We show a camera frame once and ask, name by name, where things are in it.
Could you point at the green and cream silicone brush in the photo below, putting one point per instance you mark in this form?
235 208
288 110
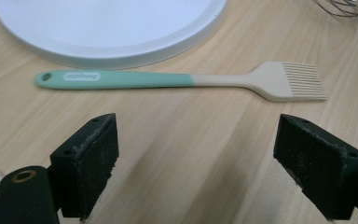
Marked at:
136 79

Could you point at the white round plate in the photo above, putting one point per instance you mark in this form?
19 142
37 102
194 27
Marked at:
105 28

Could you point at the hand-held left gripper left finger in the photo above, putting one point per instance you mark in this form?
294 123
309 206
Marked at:
87 168

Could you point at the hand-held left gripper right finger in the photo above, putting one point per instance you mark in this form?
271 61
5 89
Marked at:
320 168

